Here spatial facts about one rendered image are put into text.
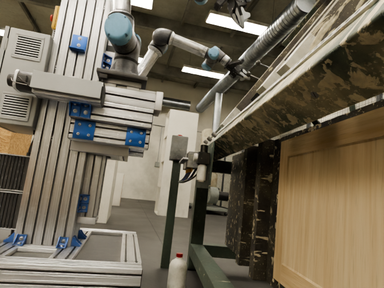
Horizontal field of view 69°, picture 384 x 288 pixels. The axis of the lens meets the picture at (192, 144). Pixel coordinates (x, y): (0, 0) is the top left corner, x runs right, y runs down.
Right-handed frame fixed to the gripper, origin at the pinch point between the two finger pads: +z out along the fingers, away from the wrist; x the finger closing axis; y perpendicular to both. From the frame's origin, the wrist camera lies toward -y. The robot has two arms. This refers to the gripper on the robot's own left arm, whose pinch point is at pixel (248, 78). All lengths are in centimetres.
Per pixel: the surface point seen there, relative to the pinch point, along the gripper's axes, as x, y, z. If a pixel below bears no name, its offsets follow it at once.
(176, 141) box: 65, 31, -10
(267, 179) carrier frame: 88, -41, 37
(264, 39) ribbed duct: -278, 162, -22
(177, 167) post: 76, 38, 3
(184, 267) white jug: 132, 11, 40
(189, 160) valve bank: 91, -10, 5
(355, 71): 117, -121, 12
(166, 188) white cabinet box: -26, 358, 17
